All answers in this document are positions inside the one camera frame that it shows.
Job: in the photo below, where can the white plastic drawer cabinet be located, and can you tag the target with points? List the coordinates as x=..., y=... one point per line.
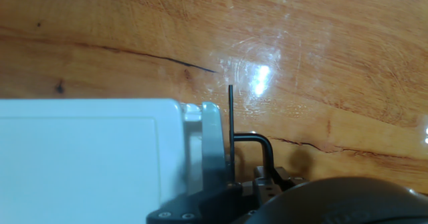
x=83, y=157

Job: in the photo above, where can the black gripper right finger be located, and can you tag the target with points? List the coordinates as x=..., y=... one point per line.
x=274, y=182

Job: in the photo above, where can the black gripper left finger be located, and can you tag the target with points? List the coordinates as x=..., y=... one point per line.
x=200, y=205

